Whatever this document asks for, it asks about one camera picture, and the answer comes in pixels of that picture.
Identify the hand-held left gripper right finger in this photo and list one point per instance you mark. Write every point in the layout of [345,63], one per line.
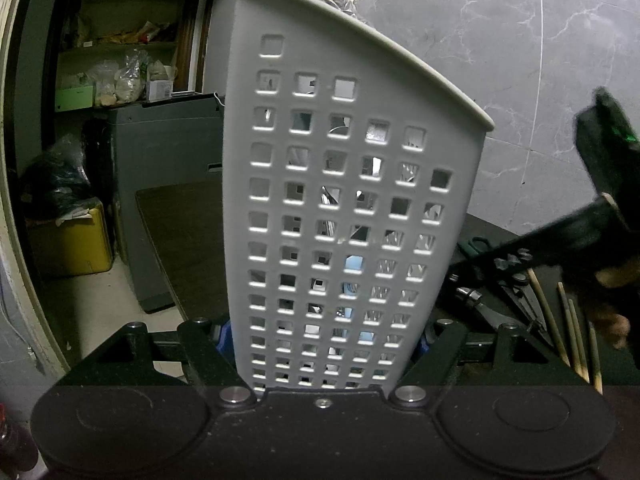
[440,355]

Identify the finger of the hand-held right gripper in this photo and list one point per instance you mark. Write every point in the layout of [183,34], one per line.
[545,232]

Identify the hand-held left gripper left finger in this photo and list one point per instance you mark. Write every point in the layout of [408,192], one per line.
[227,340]

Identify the white perforated utensil basket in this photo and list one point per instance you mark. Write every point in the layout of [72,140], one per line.
[340,185]

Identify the person's right hand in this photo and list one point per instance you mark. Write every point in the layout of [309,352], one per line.
[612,305]

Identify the grey cabinet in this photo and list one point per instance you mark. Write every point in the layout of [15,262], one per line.
[165,200]

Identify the yellow box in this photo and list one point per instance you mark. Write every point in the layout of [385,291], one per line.
[70,242]

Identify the black trash bag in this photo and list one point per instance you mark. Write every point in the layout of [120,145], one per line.
[55,180]

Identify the white labelled box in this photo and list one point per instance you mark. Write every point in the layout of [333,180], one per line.
[159,90]

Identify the clear bags of food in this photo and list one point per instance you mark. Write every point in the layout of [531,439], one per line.
[120,80]

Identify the green box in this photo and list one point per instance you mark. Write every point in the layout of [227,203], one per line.
[75,97]

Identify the clear hanging plastic bag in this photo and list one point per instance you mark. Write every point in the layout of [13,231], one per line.
[345,2]

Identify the wooden shelf cupboard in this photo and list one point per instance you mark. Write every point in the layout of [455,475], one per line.
[125,35]

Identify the wooden door frame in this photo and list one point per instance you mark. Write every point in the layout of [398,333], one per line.
[15,185]

